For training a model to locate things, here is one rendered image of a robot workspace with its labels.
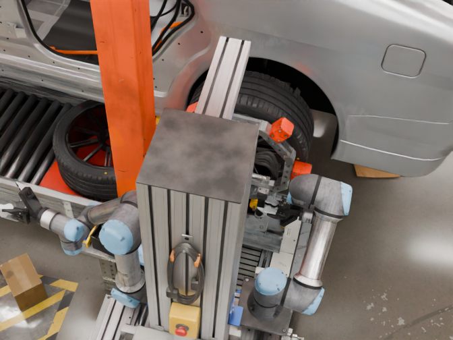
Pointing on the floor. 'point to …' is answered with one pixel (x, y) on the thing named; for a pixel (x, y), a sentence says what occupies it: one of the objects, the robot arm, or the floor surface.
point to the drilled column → (108, 273)
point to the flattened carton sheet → (372, 173)
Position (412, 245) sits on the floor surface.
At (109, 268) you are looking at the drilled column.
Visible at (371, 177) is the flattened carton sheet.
